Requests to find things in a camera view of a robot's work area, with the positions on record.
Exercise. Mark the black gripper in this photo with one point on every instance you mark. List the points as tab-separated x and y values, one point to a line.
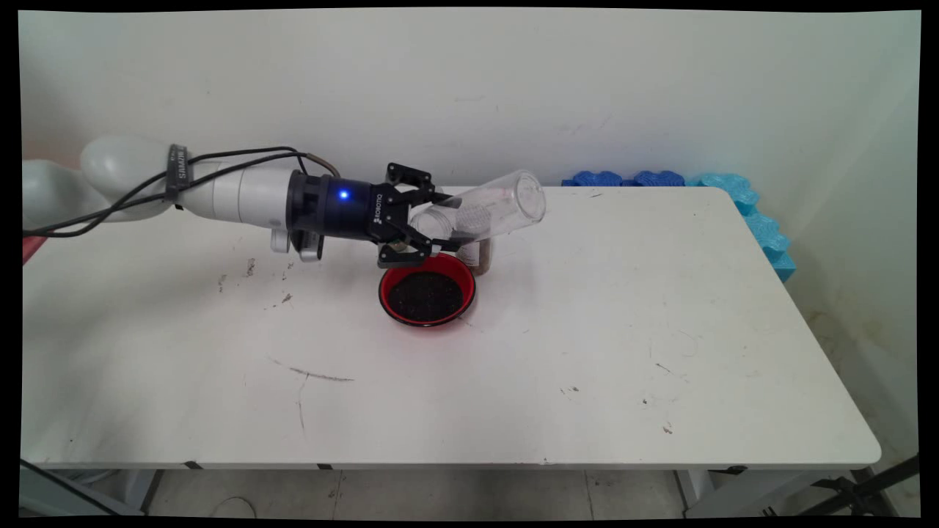
345	209

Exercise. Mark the clear plastic jar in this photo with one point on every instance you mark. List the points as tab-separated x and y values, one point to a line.
506	202

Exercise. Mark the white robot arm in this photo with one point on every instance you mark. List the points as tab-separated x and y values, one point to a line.
242	194

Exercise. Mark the red bowl with black seeds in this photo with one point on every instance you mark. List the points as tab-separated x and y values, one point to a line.
425	293

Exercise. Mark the spice jar with perforated lid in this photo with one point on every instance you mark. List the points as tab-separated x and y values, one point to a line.
477	258

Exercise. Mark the light blue foam mat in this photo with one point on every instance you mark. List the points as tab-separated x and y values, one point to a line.
763	227

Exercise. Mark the pink red object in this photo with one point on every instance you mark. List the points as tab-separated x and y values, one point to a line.
31	248

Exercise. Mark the black tripod stand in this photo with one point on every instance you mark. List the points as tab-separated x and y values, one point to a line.
873	480

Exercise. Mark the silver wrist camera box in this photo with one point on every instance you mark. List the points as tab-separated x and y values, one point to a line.
304	248

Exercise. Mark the grey table leg frame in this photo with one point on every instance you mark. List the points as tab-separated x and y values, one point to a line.
44	497

